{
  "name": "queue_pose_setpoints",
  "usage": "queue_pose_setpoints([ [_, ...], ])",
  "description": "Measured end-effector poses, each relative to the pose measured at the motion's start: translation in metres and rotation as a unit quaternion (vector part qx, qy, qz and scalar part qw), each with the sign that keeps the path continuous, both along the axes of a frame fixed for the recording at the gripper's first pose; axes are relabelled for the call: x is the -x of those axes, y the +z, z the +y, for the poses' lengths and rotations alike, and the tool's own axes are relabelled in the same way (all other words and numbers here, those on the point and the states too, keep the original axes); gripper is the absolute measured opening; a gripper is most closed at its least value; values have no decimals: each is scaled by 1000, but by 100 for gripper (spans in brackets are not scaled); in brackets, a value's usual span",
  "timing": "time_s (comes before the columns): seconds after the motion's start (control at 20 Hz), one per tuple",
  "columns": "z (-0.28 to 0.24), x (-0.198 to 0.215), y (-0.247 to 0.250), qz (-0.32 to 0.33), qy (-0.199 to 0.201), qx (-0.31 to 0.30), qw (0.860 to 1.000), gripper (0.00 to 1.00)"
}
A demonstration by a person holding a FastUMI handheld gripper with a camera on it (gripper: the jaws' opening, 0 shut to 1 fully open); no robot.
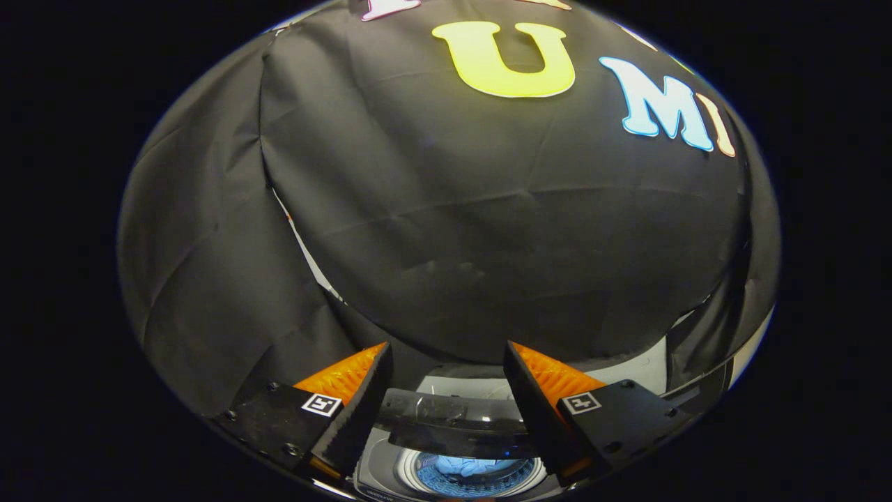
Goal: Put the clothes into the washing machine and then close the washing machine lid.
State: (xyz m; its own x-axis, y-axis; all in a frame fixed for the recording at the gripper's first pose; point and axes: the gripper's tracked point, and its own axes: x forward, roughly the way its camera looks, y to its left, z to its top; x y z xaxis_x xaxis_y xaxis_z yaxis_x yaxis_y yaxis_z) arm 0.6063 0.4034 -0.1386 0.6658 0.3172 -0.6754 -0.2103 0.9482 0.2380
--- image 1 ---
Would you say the dark washing machine lid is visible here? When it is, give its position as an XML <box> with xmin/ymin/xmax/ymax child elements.
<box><xmin>376</xmin><ymin>388</ymin><xmax>541</xmax><ymax>460</ymax></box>

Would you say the light blue polo shirt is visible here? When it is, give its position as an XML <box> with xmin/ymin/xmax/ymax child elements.
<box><xmin>435</xmin><ymin>455</ymin><xmax>521</xmax><ymax>479</ymax></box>

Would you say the dark grey washing machine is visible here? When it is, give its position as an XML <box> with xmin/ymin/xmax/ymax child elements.
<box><xmin>352</xmin><ymin>373</ymin><xmax>567</xmax><ymax>502</ymax></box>

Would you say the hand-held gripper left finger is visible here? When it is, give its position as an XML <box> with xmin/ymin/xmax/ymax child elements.
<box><xmin>213</xmin><ymin>342</ymin><xmax>394</xmax><ymax>482</ymax></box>

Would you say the black backdrop cloth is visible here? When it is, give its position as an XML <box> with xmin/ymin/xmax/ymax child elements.
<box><xmin>117</xmin><ymin>0</ymin><xmax>781</xmax><ymax>419</ymax></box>

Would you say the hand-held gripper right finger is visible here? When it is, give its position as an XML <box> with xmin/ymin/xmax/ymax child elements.
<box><xmin>502</xmin><ymin>340</ymin><xmax>695</xmax><ymax>489</ymax></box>

